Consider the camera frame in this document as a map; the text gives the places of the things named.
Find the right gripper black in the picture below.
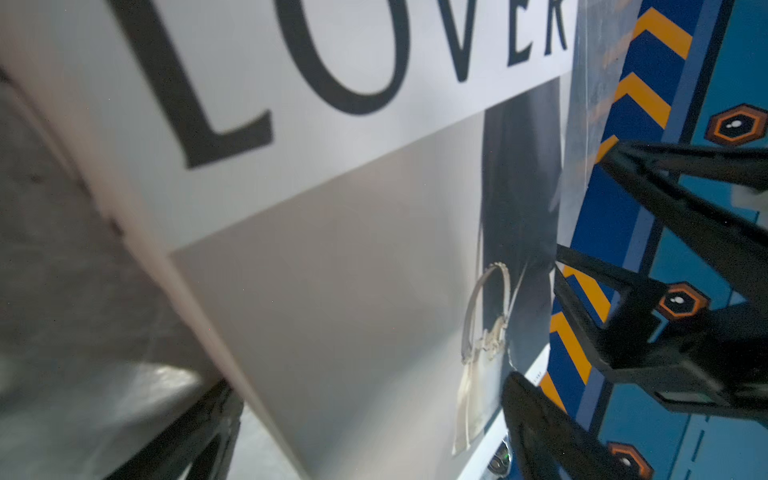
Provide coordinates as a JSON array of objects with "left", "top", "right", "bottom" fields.
[{"left": 554, "top": 141, "right": 767, "bottom": 420}]

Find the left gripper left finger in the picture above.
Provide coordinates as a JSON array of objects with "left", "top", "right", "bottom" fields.
[{"left": 106, "top": 380, "right": 244, "bottom": 480}]

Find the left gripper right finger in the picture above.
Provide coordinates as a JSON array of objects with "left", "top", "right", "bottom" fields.
[{"left": 501, "top": 371, "right": 636, "bottom": 480}]

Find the white LOVER magazine book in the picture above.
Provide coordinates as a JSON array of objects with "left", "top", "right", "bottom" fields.
[{"left": 1, "top": 1, "right": 578, "bottom": 479}]

